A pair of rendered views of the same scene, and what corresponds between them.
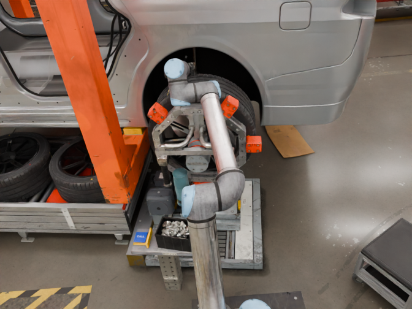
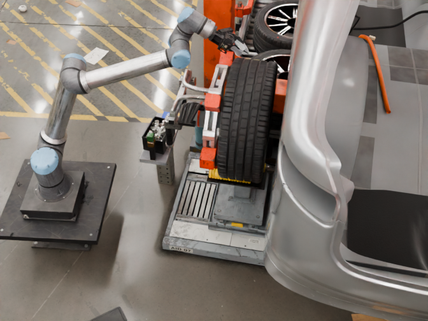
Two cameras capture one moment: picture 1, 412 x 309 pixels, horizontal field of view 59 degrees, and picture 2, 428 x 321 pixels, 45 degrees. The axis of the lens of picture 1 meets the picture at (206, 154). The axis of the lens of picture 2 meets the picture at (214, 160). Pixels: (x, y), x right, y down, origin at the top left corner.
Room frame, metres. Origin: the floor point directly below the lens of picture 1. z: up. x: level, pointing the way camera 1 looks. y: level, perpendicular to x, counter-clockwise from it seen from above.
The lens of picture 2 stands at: (1.77, -2.05, 2.77)
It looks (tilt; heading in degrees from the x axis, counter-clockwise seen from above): 48 degrees down; 91
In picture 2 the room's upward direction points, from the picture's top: 1 degrees clockwise
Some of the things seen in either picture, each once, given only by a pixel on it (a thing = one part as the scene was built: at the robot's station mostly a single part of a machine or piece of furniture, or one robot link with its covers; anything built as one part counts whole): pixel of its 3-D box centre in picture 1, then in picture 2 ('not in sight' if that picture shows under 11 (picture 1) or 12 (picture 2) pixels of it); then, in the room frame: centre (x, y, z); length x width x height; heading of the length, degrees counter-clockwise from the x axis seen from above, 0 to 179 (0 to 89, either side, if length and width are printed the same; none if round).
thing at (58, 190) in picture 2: not in sight; (52, 181); (0.77, -0.14, 0.45); 0.19 x 0.19 x 0.10
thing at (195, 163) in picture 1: (198, 152); (205, 114); (1.67, 0.04, 0.85); 0.21 x 0.14 x 0.14; 171
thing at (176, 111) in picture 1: (200, 144); (218, 116); (1.74, 0.03, 0.85); 0.54 x 0.07 x 0.54; 81
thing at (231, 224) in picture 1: (207, 207); (242, 199); (1.91, 0.03, 0.13); 0.50 x 0.36 x 0.10; 81
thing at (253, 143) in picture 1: (253, 144); (207, 158); (1.69, -0.28, 0.85); 0.09 x 0.08 x 0.07; 81
